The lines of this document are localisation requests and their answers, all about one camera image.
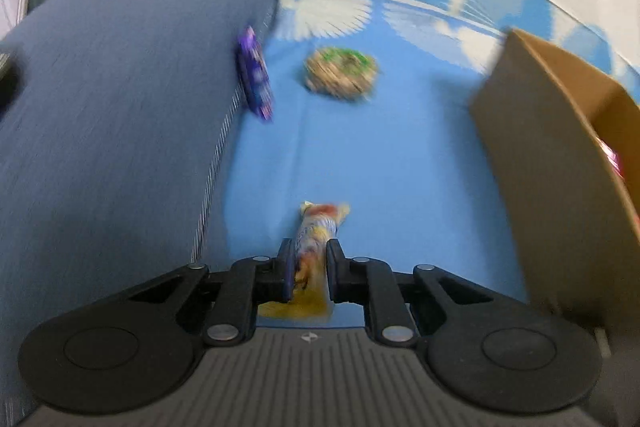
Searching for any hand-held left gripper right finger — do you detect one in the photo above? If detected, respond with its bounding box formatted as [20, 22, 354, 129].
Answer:
[325, 238, 507, 349]

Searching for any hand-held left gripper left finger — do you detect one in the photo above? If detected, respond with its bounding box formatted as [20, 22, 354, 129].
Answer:
[121, 237, 297, 349]

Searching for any yellow snack packet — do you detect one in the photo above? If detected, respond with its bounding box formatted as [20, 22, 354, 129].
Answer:
[259, 201, 351, 321]

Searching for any brown cardboard box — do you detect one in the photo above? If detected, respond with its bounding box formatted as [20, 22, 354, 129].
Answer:
[468, 28, 640, 334]

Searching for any blue white printed cloth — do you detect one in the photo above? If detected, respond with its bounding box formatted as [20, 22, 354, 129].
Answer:
[192, 0, 640, 329]

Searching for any purple snack packet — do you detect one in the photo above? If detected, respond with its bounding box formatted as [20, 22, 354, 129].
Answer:
[235, 26, 275, 123]

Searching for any round green nut cake packet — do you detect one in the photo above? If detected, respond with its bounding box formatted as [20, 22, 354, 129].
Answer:
[303, 47, 381, 102]

